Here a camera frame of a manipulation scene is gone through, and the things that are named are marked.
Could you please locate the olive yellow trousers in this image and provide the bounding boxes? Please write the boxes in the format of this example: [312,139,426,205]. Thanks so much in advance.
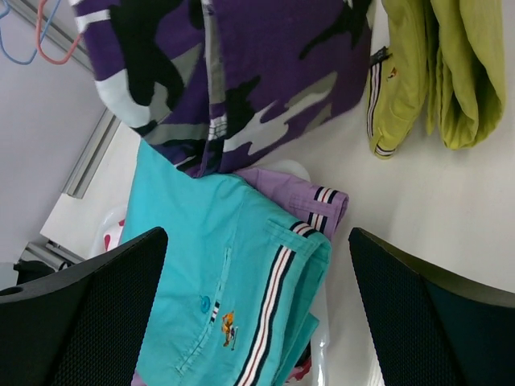
[366,1,507,158]

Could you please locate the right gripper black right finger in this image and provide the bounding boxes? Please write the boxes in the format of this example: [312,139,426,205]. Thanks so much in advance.
[348,228,514,385]

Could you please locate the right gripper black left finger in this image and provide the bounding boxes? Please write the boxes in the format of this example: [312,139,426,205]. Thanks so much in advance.
[1,228,168,385]

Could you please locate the purple grey camouflage trousers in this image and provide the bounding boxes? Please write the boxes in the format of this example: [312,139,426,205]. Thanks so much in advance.
[71,0,375,178]

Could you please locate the pink wire hanger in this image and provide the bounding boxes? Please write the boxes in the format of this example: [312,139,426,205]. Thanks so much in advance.
[35,1,89,67]

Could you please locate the white plastic basket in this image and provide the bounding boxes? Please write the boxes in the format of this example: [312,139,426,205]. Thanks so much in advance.
[88,160,330,385]

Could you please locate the lilac purple trousers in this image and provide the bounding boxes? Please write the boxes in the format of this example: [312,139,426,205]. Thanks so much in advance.
[236,167,349,240]

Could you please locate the teal trousers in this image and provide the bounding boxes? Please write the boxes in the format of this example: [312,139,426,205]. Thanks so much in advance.
[122,143,331,385]

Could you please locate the light blue wire hanger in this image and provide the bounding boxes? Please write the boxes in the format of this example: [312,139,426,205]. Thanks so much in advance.
[1,1,62,66]

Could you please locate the left aluminium frame posts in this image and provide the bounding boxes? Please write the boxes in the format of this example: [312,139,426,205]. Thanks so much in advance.
[7,1,119,199]

